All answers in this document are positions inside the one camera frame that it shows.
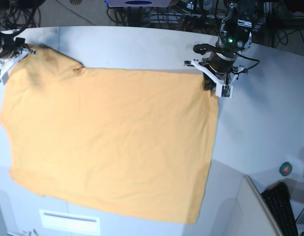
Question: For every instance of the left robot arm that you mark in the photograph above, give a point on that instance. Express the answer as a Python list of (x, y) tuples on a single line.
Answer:
[(236, 25)]

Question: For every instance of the yellow t-shirt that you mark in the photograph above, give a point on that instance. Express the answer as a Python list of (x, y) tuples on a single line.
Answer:
[(132, 142)]

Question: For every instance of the white label plate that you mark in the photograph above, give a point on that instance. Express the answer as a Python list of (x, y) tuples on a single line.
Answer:
[(70, 222)]

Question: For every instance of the black keyboard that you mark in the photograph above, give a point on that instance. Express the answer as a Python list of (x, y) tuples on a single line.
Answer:
[(277, 199)]

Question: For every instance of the green tape roll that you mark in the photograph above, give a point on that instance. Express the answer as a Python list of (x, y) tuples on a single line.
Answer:
[(285, 169)]

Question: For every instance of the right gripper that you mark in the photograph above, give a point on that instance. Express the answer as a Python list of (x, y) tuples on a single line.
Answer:
[(12, 51)]

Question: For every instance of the blue box at top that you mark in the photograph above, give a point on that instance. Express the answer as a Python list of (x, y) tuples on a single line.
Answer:
[(137, 3)]

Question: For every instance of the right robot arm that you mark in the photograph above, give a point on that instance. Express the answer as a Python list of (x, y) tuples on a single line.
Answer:
[(15, 17)]

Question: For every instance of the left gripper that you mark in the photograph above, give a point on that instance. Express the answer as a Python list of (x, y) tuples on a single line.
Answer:
[(219, 65)]

